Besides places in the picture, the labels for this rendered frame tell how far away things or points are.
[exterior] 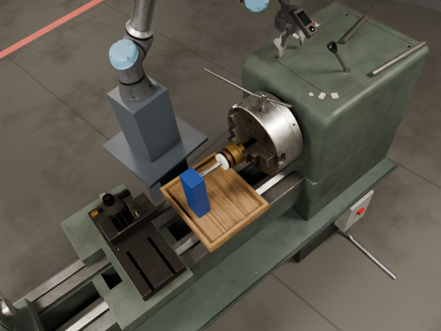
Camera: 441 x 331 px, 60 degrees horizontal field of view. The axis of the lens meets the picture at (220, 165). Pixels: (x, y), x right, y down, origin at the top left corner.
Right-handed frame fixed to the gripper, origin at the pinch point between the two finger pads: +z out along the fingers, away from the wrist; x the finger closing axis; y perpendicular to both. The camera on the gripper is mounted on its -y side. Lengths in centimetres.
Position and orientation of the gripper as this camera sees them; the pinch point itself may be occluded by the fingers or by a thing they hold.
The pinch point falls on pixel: (292, 50)
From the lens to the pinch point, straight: 159.9
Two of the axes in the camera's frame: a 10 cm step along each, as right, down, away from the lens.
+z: 0.9, 5.9, 8.0
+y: -6.1, -6.0, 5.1
